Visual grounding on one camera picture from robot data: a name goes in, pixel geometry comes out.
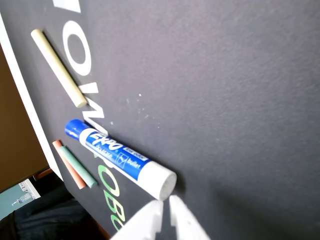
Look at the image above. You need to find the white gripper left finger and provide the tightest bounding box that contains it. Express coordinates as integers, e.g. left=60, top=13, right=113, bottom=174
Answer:
left=109, top=199, right=164, bottom=240

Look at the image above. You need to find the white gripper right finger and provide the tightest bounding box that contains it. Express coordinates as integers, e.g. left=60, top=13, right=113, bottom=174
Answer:
left=169, top=194, right=211, bottom=240

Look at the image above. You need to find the blue Expo marker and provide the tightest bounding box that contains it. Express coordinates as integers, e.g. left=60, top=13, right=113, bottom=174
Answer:
left=64, top=118, right=178, bottom=202

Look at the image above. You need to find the green chalk stick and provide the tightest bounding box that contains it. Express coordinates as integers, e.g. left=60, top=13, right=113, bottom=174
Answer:
left=59, top=145, right=98, bottom=189

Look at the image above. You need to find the dark fabric object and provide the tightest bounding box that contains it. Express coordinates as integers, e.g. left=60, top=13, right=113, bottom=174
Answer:
left=0, top=172, right=111, bottom=240

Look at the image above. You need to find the orange chalk stick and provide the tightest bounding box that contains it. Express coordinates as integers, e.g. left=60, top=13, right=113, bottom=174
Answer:
left=52, top=139, right=87, bottom=190

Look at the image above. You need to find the grey WOWROBO mat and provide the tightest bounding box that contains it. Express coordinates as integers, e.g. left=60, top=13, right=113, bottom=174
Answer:
left=0, top=0, right=320, bottom=240

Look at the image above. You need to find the teal box with label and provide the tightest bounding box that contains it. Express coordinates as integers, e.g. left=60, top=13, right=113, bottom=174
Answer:
left=0, top=178, right=42, bottom=221

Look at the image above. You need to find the brown wooden panel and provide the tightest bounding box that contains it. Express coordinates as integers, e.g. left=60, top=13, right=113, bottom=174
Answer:
left=0, top=44, right=50, bottom=194

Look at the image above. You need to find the yellow chalk stick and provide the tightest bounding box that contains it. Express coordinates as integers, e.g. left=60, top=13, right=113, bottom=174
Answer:
left=30, top=28, right=88, bottom=109

